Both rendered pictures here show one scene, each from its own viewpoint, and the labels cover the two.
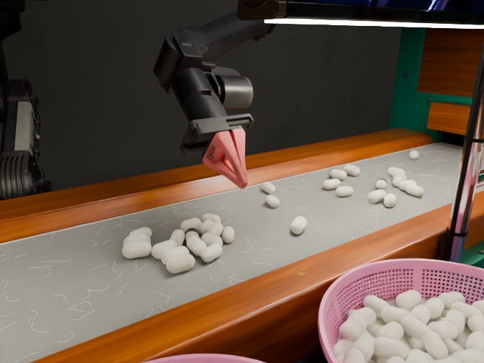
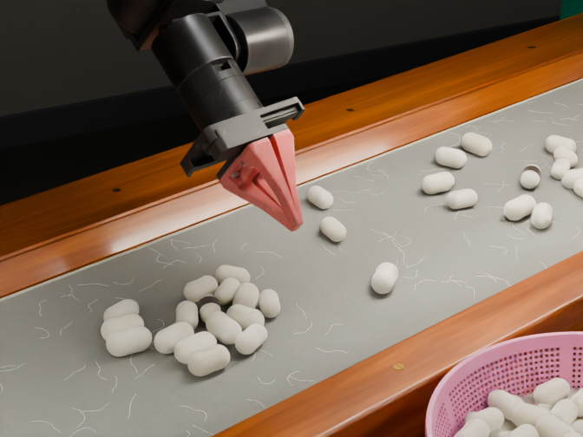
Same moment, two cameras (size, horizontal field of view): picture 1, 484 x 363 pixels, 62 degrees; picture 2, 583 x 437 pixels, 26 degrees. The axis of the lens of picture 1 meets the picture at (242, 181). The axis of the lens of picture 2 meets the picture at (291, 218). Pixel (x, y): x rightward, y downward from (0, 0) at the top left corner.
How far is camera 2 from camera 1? 0.52 m
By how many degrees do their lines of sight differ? 10
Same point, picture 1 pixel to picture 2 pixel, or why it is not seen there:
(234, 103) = (262, 65)
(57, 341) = not seen: outside the picture
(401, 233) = (549, 288)
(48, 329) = not seen: outside the picture
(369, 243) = (499, 308)
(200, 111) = (215, 101)
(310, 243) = (406, 310)
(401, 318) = (537, 419)
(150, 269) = (159, 371)
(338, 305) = (452, 407)
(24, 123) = not seen: outside the picture
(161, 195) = (126, 229)
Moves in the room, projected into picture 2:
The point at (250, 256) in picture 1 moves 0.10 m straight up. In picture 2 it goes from (311, 339) to (312, 235)
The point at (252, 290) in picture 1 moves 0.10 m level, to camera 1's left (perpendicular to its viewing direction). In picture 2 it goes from (331, 395) to (199, 405)
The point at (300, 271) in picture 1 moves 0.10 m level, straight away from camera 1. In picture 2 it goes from (396, 361) to (394, 295)
